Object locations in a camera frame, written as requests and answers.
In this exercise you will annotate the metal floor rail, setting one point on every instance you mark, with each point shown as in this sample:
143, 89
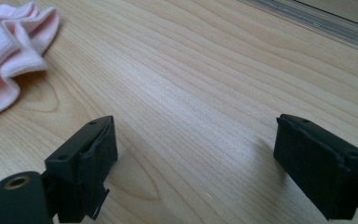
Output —
338, 29

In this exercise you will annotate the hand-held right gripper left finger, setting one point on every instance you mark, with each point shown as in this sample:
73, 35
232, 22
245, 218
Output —
74, 161

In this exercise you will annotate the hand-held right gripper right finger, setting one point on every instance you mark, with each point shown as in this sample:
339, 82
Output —
317, 168

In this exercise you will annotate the pink sock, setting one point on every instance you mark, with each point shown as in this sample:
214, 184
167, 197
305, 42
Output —
9, 46

